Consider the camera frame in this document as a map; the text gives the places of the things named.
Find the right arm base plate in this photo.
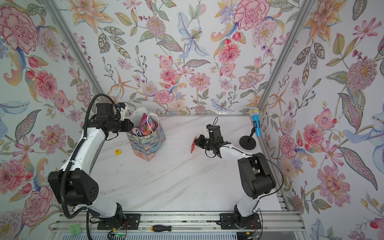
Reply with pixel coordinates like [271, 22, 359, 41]
[217, 212, 262, 230]

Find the floral paper gift bag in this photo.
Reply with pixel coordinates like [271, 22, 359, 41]
[127, 108, 166, 162]

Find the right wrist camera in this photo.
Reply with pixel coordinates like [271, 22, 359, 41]
[205, 125, 213, 139]

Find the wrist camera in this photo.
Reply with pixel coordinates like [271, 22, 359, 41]
[205, 125, 213, 139]
[118, 103, 128, 121]

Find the black yellow screwdriver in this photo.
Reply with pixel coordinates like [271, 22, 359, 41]
[151, 225, 201, 233]

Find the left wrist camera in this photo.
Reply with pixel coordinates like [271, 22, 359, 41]
[118, 103, 128, 121]

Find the small red sachet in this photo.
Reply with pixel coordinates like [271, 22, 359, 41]
[191, 137, 197, 154]

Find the purple snack packet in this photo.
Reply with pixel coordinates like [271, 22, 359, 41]
[139, 114, 158, 137]
[131, 127, 143, 138]

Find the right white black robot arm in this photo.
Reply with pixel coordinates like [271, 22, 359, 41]
[193, 125, 277, 229]

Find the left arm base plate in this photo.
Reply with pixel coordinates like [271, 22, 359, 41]
[97, 214, 141, 231]

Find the black microphone stand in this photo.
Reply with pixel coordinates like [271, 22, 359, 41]
[239, 128, 257, 150]

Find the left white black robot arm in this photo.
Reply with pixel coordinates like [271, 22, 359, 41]
[48, 94, 134, 227]

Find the blue toy microphone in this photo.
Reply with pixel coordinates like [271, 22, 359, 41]
[250, 108, 262, 137]

